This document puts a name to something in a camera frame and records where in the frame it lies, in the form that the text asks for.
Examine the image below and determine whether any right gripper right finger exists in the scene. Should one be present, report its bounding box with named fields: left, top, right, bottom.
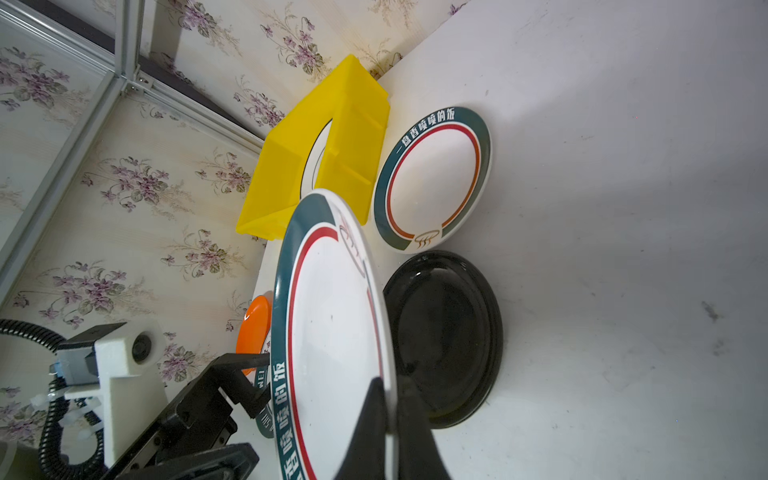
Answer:
left=396, top=389, right=450, bottom=480

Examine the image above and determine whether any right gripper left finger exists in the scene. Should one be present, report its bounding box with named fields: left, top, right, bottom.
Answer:
left=335, top=377, right=388, bottom=480

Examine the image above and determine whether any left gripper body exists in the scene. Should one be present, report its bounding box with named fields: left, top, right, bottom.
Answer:
left=102, top=385, right=236, bottom=479

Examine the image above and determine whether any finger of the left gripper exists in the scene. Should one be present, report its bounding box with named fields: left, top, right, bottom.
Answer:
left=207, top=353, right=271, bottom=419
left=119, top=443, right=260, bottom=480

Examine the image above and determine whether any small green ringed plate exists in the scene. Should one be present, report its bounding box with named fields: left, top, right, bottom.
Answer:
left=270, top=189, right=396, bottom=479

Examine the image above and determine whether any white plate black quatrefoil outline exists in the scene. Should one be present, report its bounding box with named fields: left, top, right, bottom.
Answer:
left=299, top=120, right=333, bottom=199

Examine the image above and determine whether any green red ringed plate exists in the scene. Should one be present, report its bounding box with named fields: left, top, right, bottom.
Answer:
left=372, top=106, right=493, bottom=254

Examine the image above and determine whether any yellow plastic bin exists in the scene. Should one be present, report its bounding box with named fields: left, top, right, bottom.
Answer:
left=235, top=55, right=390, bottom=240

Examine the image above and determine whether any large green rimmed plate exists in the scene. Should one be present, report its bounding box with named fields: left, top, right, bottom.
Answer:
left=254, top=366, right=274, bottom=439

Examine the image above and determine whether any orange plate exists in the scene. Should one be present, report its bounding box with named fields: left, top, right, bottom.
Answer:
left=235, top=295, right=272, bottom=354

